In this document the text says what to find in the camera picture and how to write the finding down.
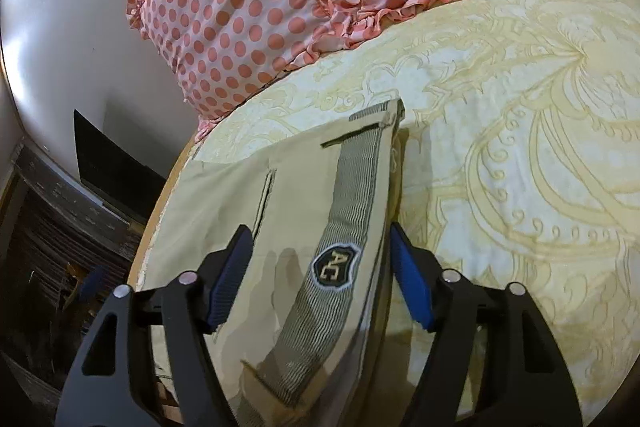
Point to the black flat screen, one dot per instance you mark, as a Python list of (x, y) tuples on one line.
[(112, 167)]

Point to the dark wooden cabinet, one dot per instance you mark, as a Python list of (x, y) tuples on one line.
[(55, 232)]

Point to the cream patterned bed sheet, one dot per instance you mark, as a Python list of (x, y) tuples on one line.
[(500, 147)]

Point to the beige pants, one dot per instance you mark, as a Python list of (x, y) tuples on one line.
[(295, 227)]

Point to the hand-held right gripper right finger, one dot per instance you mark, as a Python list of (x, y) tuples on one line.
[(411, 279)]

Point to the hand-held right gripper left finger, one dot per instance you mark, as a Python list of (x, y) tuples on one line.
[(231, 279)]

